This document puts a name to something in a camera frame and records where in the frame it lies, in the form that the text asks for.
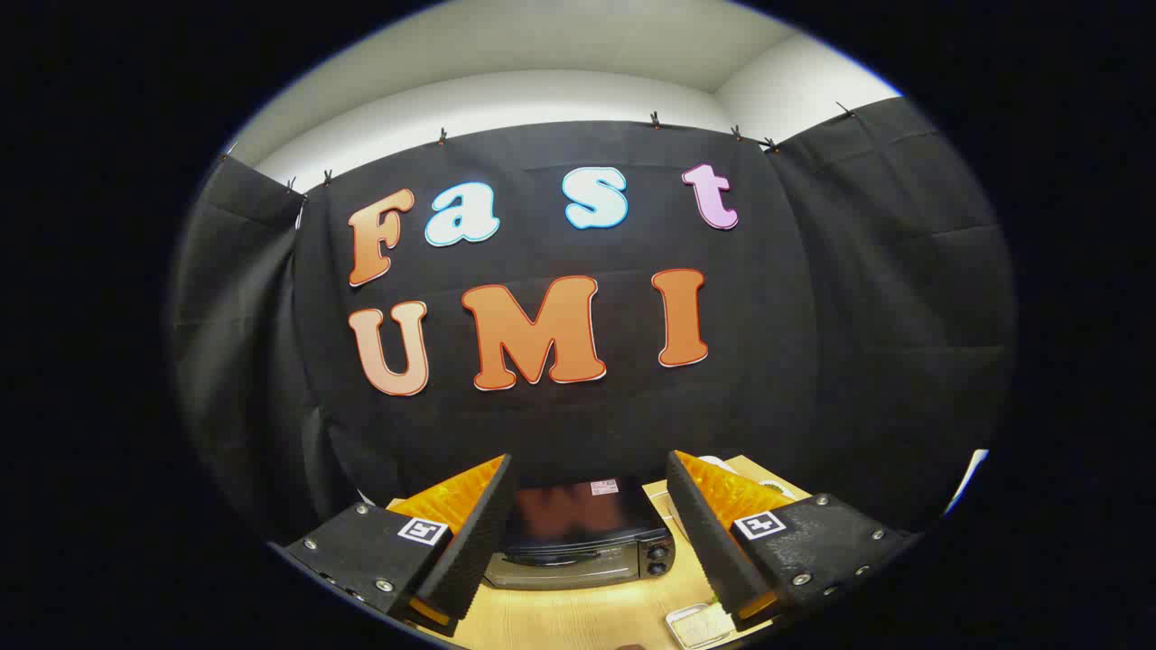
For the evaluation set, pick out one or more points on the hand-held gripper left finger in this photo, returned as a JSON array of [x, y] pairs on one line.
[[470, 551]]

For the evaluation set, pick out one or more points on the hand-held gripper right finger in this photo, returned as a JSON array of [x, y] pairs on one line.
[[709, 542]]

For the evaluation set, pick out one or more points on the black toaster oven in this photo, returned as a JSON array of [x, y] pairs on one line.
[[578, 533]]

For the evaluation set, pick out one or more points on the white pop-up toaster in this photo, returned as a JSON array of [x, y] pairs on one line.
[[711, 459]]

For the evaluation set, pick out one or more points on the small white dish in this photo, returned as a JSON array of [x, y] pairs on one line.
[[775, 487]]

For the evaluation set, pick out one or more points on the white rectangular tray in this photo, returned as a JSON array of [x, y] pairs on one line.
[[674, 621]]

